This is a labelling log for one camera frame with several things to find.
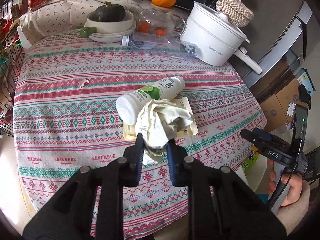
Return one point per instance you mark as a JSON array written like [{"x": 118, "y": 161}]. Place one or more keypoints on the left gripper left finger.
[{"x": 90, "y": 204}]

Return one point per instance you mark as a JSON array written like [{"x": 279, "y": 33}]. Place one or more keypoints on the grey refrigerator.
[{"x": 275, "y": 28}]

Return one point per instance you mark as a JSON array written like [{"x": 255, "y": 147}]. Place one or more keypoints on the white plastic trash bin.
[{"x": 258, "y": 176}]

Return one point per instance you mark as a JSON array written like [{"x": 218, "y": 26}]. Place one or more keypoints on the cream paper wrapper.
[{"x": 154, "y": 155}]

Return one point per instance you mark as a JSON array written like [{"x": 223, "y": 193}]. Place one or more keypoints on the green onion rings bag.
[{"x": 251, "y": 159}]

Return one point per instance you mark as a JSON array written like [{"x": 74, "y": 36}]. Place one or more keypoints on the cream bowl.
[{"x": 126, "y": 24}]

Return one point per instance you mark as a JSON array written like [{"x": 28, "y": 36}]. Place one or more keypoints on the lower cardboard box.
[{"x": 274, "y": 113}]

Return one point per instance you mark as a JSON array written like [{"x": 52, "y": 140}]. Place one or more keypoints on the black wire rack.
[{"x": 12, "y": 56}]

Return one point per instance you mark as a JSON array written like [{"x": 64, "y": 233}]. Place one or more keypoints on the dotted white cloth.
[{"x": 58, "y": 16}]

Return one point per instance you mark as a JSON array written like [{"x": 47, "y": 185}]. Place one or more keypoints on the patterned handmade tablecloth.
[{"x": 59, "y": 127}]

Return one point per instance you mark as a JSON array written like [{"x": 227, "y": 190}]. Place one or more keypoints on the white plate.
[{"x": 112, "y": 38}]

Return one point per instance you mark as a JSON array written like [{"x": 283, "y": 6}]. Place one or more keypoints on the cardboard box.
[
  {"x": 274, "y": 113},
  {"x": 290, "y": 93}
]

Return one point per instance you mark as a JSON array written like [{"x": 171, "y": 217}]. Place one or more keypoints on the dark green pumpkin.
[{"x": 109, "y": 12}]

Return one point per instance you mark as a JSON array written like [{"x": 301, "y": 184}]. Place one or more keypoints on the white electric cooking pot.
[{"x": 216, "y": 38}]

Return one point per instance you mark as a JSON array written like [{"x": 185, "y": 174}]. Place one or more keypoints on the glass jar with fruit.
[{"x": 160, "y": 21}]

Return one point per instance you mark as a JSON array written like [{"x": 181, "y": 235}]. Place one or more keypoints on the person's right hand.
[{"x": 288, "y": 187}]

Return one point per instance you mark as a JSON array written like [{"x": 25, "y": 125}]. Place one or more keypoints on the black cap on box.
[{"x": 304, "y": 95}]

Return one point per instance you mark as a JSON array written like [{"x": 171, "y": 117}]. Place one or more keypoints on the yellow food pouch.
[{"x": 162, "y": 120}]

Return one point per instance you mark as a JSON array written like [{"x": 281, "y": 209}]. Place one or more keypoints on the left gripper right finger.
[{"x": 220, "y": 204}]

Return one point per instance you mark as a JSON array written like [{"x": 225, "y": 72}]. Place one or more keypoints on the small red white scrap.
[{"x": 83, "y": 83}]

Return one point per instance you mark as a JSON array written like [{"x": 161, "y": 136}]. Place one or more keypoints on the clear plastic water bottle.
[{"x": 168, "y": 45}]

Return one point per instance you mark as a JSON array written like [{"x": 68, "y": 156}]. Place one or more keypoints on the upper cardboard box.
[{"x": 290, "y": 93}]

